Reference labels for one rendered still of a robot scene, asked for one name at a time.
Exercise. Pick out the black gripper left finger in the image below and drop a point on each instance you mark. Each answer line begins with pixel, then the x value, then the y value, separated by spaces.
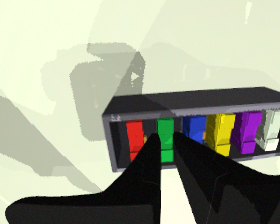
pixel 133 198

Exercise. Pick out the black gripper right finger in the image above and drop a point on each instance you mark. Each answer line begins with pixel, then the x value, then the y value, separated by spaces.
pixel 221 191

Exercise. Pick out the dark grey fuse block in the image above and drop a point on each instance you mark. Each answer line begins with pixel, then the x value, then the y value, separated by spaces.
pixel 241 123

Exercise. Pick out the blue fuse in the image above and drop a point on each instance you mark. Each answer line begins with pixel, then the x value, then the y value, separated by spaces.
pixel 194 127

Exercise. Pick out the red fuse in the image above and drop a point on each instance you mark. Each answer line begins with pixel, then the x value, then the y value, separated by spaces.
pixel 136 136

